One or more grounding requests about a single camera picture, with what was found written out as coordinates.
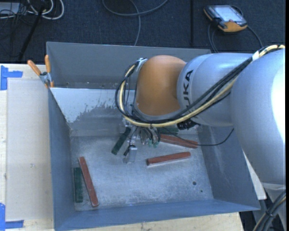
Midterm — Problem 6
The dark green flat block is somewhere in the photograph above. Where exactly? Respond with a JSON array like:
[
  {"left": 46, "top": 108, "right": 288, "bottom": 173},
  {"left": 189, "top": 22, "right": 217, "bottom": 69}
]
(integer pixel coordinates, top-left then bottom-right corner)
[
  {"left": 73, "top": 167, "right": 84, "bottom": 204},
  {"left": 111, "top": 127, "right": 131, "bottom": 156}
]

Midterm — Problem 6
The grey metal bin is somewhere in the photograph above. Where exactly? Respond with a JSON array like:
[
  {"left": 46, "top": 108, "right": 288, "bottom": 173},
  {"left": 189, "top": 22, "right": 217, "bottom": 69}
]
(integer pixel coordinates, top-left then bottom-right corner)
[{"left": 45, "top": 41, "right": 261, "bottom": 231}]

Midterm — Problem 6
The red-brown flat block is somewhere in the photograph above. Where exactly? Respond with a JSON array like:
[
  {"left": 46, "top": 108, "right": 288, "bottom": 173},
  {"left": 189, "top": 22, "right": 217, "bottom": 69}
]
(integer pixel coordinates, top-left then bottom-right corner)
[
  {"left": 145, "top": 151, "right": 192, "bottom": 167},
  {"left": 158, "top": 133, "right": 199, "bottom": 150},
  {"left": 78, "top": 156, "right": 100, "bottom": 207}
]

